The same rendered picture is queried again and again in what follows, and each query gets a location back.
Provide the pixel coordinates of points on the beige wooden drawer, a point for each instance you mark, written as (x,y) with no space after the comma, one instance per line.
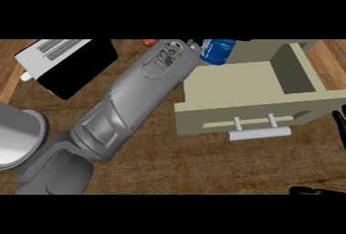
(234,82)

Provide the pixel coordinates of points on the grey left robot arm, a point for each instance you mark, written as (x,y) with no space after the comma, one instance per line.
(135,91)

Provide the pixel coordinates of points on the grey metal pot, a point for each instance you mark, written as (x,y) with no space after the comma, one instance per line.
(18,137)

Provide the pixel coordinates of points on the blue can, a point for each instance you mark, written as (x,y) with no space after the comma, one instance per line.
(218,51)

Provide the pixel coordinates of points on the white and black appliance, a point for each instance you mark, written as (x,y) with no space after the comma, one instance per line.
(71,70)

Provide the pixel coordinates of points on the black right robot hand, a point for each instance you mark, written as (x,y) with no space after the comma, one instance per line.
(341,122)

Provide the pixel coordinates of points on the small red round object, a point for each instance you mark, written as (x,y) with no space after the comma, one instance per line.
(148,42)

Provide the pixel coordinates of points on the beige wooden cabinet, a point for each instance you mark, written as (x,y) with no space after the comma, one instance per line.
(252,50)

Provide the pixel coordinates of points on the beige drawer front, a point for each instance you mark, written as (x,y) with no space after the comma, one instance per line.
(199,120)

